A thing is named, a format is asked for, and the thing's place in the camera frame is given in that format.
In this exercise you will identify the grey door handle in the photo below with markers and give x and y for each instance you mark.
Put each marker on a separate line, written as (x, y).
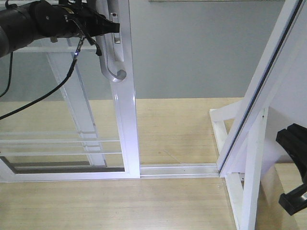
(111, 61)

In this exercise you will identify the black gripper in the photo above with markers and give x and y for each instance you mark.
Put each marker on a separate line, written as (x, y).
(69, 18)

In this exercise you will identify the white sliding glass door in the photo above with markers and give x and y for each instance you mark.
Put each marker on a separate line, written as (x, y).
(114, 111)

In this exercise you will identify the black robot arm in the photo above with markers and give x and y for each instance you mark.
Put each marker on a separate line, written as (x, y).
(21, 25)

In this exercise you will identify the white door frame jamb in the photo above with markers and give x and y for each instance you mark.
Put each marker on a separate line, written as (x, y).
(282, 48)

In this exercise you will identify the white fixed glass panel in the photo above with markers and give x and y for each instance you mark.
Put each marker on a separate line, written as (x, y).
(59, 132)

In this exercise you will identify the aluminium floor track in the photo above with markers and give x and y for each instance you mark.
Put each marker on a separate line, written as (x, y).
(168, 171)

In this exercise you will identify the white wooden support brace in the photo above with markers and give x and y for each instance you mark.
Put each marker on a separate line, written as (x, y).
(242, 175)

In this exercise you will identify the grey lock plate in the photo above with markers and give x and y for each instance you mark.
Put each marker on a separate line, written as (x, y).
(116, 35)

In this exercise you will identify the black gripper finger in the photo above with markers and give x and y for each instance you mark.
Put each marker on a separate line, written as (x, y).
(294, 141)
(294, 201)

